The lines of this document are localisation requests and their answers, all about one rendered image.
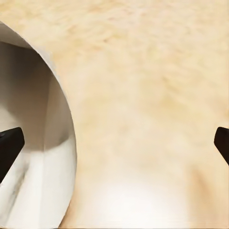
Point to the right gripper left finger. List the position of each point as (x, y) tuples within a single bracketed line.
[(11, 143)]

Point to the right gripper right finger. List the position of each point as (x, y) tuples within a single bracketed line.
[(221, 141)]

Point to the countertop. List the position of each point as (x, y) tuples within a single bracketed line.
[(148, 86)]

